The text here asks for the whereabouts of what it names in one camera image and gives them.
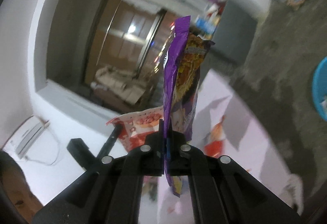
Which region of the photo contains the purple snack wrapper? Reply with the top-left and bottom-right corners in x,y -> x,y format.
162,15 -> 215,197

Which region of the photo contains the grey storage box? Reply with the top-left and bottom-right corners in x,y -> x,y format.
196,0 -> 258,64

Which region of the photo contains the red plastic bag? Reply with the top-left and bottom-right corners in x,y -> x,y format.
204,115 -> 226,158

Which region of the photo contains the white air conditioner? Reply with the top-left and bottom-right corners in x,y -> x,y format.
3,115 -> 49,159

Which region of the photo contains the blue plastic trash basket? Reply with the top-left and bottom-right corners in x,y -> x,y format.
311,57 -> 326,121

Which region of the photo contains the red white snack bag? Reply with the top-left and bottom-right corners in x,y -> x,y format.
106,106 -> 164,152

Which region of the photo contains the pink bed sheet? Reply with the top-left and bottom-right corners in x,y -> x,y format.
138,70 -> 304,223

